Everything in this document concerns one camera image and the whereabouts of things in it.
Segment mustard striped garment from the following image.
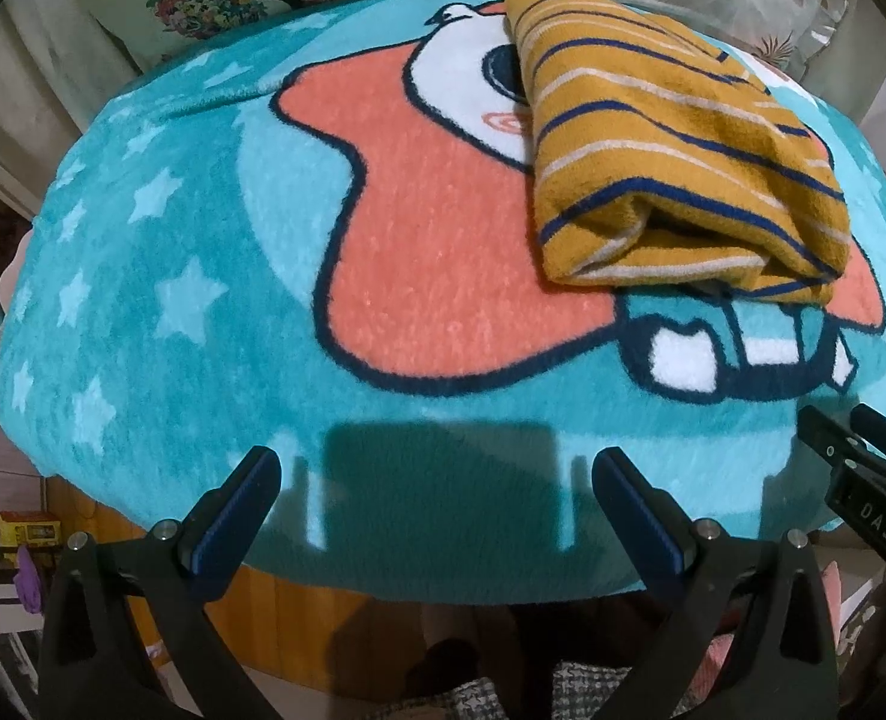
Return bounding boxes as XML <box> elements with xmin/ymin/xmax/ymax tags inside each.
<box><xmin>504</xmin><ymin>0</ymin><xmax>851</xmax><ymax>305</ymax></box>

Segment purple small object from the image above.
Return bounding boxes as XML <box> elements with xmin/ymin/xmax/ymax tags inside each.
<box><xmin>13</xmin><ymin>544</ymin><xmax>43</xmax><ymax>614</ymax></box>

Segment yellow small box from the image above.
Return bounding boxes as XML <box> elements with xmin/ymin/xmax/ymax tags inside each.
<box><xmin>0</xmin><ymin>511</ymin><xmax>62</xmax><ymax>548</ymax></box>

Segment teal cartoon fleece blanket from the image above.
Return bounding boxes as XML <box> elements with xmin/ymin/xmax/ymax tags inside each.
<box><xmin>0</xmin><ymin>0</ymin><xmax>886</xmax><ymax>603</ymax></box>

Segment beige curtain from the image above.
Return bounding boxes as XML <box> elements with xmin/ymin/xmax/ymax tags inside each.
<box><xmin>0</xmin><ymin>0</ymin><xmax>137</xmax><ymax>218</ymax></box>

